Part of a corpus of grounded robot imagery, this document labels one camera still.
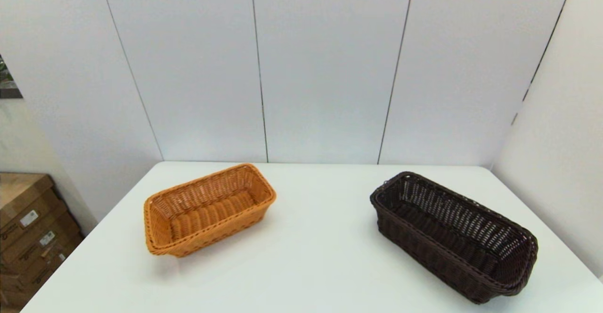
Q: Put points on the orange wicker basket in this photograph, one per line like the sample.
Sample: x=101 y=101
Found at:
x=212 y=209

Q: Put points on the dark brown wicker basket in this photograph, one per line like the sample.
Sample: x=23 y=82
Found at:
x=452 y=237

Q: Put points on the brown cardboard box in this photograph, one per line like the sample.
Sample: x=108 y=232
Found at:
x=23 y=195
x=19 y=292
x=33 y=242
x=47 y=263

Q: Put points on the dark framed wall picture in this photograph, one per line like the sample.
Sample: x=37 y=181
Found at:
x=7 y=84

